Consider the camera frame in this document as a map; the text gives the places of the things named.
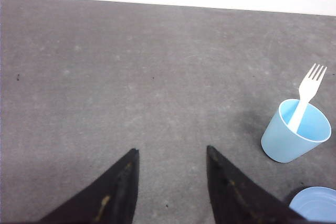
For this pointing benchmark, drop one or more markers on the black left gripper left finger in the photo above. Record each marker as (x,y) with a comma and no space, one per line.
(111,198)

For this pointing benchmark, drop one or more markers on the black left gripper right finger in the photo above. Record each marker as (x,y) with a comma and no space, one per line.
(235,198)

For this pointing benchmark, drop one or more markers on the light blue plastic cup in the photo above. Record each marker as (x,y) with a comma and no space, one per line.
(282,144)

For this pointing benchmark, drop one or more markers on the white plastic fork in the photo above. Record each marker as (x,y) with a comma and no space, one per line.
(307,90)

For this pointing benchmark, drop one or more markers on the blue plastic plate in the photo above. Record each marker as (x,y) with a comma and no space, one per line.
(315,204)

